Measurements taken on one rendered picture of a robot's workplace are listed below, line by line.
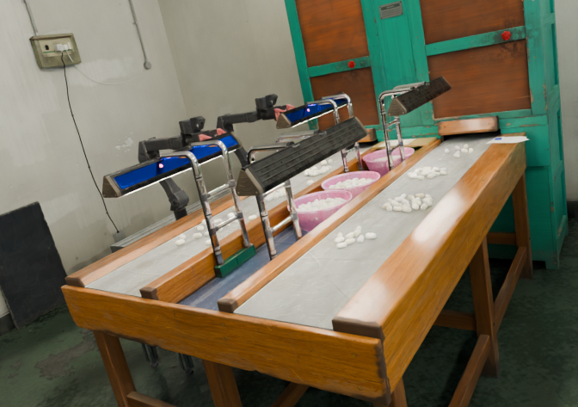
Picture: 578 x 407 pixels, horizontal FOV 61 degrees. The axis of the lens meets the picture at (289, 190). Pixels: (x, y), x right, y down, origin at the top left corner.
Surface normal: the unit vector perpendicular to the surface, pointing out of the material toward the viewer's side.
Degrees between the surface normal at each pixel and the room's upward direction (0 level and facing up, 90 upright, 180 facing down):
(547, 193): 90
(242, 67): 90
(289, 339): 90
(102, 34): 90
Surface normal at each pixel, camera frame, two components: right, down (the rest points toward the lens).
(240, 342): -0.55, 0.32
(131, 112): 0.83, -0.03
